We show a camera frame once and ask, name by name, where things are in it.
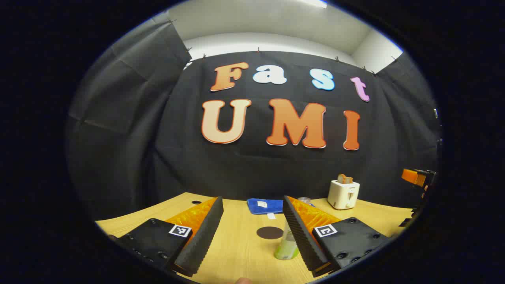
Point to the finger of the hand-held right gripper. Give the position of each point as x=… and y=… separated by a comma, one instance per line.
x=412, y=176
x=410, y=219

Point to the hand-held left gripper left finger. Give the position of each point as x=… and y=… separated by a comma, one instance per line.
x=201, y=240

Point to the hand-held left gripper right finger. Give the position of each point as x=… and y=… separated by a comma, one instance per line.
x=302, y=236

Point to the clear green-label water bottle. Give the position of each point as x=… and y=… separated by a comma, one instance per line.
x=286, y=246

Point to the dark brown round coaster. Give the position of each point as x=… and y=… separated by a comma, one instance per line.
x=269, y=232

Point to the blue towel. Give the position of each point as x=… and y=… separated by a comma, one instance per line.
x=260, y=207

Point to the cream toaster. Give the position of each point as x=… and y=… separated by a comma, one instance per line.
x=342, y=195

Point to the toast slice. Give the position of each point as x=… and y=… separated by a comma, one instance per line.
x=344, y=179

